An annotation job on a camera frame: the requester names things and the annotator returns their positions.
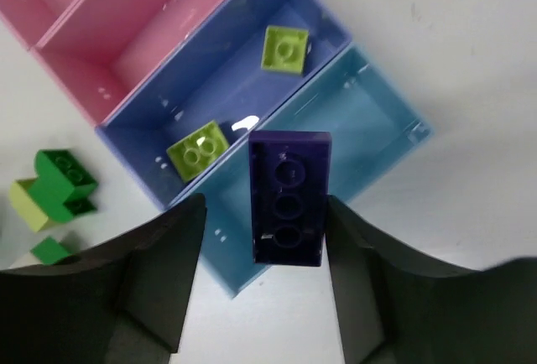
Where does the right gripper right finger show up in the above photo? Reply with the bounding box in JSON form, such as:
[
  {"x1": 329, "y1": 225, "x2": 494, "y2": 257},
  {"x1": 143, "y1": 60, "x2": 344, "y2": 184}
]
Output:
[{"x1": 326, "y1": 196, "x2": 536, "y2": 363}]

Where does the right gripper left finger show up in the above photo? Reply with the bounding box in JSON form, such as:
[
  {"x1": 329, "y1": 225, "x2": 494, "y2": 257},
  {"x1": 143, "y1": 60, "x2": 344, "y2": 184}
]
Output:
[{"x1": 1, "y1": 194, "x2": 207, "y2": 363}]

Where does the dark blue lego plate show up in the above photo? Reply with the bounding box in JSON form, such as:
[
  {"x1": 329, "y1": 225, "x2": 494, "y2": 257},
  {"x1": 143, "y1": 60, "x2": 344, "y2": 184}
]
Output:
[{"x1": 248, "y1": 130, "x2": 331, "y2": 267}]

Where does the lime 2x2 lego brick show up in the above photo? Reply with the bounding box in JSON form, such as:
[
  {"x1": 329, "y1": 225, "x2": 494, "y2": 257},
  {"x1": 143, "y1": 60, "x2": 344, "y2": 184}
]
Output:
[{"x1": 261, "y1": 25, "x2": 309, "y2": 75}]

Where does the green lego on white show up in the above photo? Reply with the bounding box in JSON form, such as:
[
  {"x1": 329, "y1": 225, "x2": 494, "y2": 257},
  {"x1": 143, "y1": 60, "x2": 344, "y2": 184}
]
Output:
[{"x1": 30, "y1": 237, "x2": 71, "y2": 265}]

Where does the white lego brick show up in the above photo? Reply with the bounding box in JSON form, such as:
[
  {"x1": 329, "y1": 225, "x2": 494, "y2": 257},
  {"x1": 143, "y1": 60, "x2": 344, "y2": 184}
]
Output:
[{"x1": 8, "y1": 252, "x2": 42, "y2": 269}]

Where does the green curved lego middle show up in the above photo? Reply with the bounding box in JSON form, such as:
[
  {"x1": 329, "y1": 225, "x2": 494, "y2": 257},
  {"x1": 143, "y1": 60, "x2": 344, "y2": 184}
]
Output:
[{"x1": 29, "y1": 179, "x2": 97, "y2": 224}]

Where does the green curved lego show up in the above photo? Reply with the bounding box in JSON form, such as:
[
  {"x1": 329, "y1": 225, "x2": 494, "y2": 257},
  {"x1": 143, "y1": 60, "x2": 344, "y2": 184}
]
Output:
[
  {"x1": 34, "y1": 149, "x2": 98, "y2": 200},
  {"x1": 29, "y1": 179, "x2": 97, "y2": 224}
]

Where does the pale yellow curved lego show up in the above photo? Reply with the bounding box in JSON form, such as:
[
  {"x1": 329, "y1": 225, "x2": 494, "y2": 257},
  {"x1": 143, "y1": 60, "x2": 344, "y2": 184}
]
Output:
[{"x1": 8, "y1": 178, "x2": 56, "y2": 232}]

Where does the green curved lego top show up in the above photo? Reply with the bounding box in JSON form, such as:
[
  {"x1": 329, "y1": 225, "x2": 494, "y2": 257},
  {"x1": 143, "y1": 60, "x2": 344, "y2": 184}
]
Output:
[{"x1": 34, "y1": 149, "x2": 98, "y2": 200}]

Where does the lime lego plate in bin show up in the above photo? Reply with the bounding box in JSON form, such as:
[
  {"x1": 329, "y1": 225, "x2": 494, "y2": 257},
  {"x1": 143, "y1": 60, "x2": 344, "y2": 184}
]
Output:
[{"x1": 166, "y1": 121, "x2": 229, "y2": 182}]

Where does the light blue bin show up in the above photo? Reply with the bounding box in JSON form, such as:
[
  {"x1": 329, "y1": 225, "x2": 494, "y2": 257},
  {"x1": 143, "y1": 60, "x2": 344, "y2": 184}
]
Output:
[{"x1": 187, "y1": 44, "x2": 431, "y2": 297}]

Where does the purple bin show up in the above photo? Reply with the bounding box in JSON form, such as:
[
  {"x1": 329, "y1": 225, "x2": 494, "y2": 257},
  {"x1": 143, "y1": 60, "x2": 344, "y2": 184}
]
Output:
[{"x1": 97, "y1": 0, "x2": 351, "y2": 210}]

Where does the small pink bin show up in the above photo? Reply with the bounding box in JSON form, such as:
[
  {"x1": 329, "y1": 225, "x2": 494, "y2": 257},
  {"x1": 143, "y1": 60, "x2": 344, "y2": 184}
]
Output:
[{"x1": 35, "y1": 0, "x2": 224, "y2": 126}]

